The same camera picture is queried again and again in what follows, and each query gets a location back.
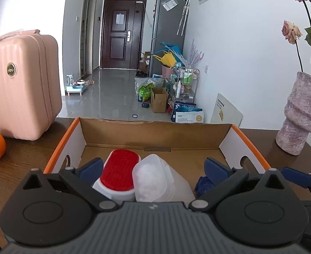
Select yellow plastic stool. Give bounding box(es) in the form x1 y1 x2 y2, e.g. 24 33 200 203
152 51 176 68

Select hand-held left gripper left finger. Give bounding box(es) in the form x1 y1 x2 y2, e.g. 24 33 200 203
22 157 119 213

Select dried pink roses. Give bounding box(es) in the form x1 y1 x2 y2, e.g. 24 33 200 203
277 0 311 81

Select pink hard-shell suitcase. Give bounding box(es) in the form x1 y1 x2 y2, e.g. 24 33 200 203
0 29 63 141

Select pet water dispenser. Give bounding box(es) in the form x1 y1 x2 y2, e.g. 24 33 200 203
66 74 86 97

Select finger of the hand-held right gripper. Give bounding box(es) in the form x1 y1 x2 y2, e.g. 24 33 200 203
281 166 311 202

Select blue bottle cap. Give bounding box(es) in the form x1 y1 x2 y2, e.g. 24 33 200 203
194 176 217 198

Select pink bucket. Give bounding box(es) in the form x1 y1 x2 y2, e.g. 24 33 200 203
161 65 176 78

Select blue plastic stool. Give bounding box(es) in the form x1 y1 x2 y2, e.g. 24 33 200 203
159 41 184 61

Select clear folded umbrella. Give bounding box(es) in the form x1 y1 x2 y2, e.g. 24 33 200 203
177 0 190 36

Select large white plastic bottle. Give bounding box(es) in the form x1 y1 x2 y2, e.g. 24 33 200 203
132 154 196 203

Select grey side door frame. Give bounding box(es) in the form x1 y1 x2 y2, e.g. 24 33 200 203
79 0 97 77

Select pink textured vase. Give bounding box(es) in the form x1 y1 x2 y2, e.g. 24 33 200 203
275 71 311 156

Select green plastic bag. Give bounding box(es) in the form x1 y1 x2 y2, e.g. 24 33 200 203
135 77 156 103

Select small brown cardboard box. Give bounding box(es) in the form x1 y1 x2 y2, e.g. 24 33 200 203
150 87 169 114

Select red cardboard box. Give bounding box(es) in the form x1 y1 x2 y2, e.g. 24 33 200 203
43 117 272 199

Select white lint brush red pad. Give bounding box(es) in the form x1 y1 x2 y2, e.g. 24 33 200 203
92 149 142 202

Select dark brown entrance door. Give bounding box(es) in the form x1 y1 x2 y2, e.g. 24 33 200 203
100 0 148 71

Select open cardboard carton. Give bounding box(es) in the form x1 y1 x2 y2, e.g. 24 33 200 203
141 50 152 72

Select white leaning board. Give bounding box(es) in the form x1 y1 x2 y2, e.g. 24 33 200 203
210 93 243 128

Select purple clothes hangers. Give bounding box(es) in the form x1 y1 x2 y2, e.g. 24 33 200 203
188 38 205 68

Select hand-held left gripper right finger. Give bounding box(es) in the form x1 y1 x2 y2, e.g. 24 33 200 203
188 157 289 213

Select metal trolley rack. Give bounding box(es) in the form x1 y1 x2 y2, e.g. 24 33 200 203
171 67 200 109

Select grey refrigerator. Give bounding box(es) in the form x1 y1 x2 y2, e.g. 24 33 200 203
148 0 189 79

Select blue and white pack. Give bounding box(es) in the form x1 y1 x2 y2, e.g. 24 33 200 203
171 100 205 124

